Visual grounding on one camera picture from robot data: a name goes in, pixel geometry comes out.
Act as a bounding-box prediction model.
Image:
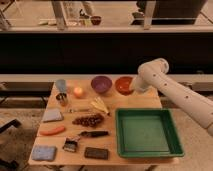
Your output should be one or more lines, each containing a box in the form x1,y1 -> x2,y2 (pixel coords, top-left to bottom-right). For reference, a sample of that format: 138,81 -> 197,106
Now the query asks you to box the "bunch of dark grapes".
72,114 -> 104,127

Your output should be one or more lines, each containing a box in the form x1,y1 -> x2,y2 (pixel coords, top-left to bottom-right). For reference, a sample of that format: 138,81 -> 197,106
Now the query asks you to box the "black rectangular block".
84,147 -> 109,159

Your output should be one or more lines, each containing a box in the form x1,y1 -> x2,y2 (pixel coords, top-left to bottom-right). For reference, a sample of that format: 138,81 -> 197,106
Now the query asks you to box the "purple bowl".
91,76 -> 112,94

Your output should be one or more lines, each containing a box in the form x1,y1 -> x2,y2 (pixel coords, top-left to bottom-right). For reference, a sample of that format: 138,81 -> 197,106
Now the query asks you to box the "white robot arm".
130,58 -> 213,136

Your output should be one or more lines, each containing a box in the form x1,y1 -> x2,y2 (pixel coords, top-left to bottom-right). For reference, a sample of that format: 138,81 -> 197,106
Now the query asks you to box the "orange carrot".
39,126 -> 66,136

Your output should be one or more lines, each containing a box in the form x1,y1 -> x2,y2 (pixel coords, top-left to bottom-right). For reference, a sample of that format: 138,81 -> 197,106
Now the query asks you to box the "green plastic tray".
115,108 -> 184,158

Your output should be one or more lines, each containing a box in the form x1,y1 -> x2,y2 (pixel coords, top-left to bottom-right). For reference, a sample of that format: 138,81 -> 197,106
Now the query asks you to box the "small metal cup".
56,93 -> 68,106

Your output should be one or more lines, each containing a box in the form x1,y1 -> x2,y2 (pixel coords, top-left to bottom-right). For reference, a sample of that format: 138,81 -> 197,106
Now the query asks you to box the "black handled brush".
79,131 -> 109,138

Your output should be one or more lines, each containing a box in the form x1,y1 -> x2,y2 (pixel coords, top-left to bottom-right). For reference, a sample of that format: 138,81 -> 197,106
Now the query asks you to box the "yellow banana bunch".
91,97 -> 110,115

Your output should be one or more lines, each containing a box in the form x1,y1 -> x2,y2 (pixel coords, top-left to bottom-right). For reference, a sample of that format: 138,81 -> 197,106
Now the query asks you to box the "peach apple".
73,87 -> 83,98

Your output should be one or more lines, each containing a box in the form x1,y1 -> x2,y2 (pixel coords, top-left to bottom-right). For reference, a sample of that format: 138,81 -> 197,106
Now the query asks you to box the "background dark red bowl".
90,16 -> 102,26

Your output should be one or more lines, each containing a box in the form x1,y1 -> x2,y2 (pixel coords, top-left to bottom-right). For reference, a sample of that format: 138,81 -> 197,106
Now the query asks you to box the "light blue cup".
55,79 -> 67,93

